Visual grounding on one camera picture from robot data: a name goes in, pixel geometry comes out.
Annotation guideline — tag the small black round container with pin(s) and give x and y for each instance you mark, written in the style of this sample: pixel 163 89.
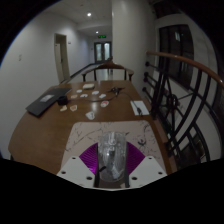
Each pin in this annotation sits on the small black round container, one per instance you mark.
pixel 62 100

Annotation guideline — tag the green exit sign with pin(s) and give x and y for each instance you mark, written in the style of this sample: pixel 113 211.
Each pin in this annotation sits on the green exit sign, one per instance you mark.
pixel 102 36

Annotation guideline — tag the round ceiling light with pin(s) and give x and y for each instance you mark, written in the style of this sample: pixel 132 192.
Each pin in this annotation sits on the round ceiling light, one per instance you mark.
pixel 89 14

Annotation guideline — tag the black railing with wooden handrail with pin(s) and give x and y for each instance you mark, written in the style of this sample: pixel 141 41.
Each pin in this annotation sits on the black railing with wooden handrail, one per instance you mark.
pixel 186 60

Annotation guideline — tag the small white paper tag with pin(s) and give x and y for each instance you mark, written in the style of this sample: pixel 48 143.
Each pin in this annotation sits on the small white paper tag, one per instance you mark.
pixel 95 92
pixel 63 108
pixel 73 107
pixel 90 115
pixel 104 103
pixel 74 96
pixel 79 90
pixel 102 96
pixel 84 95

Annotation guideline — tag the white marble-print mouse pad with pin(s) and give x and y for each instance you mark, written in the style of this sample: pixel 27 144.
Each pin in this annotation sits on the white marble-print mouse pad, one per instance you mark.
pixel 86 136

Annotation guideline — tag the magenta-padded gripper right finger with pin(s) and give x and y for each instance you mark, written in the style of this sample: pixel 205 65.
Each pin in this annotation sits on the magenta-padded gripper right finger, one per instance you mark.
pixel 136 158

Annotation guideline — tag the wooden armchair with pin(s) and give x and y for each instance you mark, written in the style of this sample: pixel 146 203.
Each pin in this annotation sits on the wooden armchair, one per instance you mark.
pixel 108 60
pixel 108 66

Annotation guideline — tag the white wall switch plate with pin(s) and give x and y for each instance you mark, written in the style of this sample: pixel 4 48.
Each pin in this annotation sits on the white wall switch plate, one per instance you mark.
pixel 20 57

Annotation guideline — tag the pale side door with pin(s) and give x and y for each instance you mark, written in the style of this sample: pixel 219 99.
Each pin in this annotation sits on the pale side door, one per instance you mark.
pixel 61 58

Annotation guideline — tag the glass double door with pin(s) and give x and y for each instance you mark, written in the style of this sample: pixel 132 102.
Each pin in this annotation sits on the glass double door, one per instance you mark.
pixel 102 51

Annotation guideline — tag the small white box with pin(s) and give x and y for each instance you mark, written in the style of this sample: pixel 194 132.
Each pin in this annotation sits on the small white box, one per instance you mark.
pixel 88 86

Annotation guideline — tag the black closed laptop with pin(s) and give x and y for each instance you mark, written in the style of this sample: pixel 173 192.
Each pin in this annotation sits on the black closed laptop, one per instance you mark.
pixel 46 101

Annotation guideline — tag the dark framed window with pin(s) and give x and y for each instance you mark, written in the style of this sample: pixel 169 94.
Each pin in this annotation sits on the dark framed window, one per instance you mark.
pixel 176 53

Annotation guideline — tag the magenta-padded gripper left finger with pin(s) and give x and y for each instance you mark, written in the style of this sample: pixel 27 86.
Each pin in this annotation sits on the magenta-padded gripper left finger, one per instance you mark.
pixel 87 158

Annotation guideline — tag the white paper sheet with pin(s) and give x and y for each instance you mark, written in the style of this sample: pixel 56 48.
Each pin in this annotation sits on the white paper sheet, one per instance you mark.
pixel 138 106

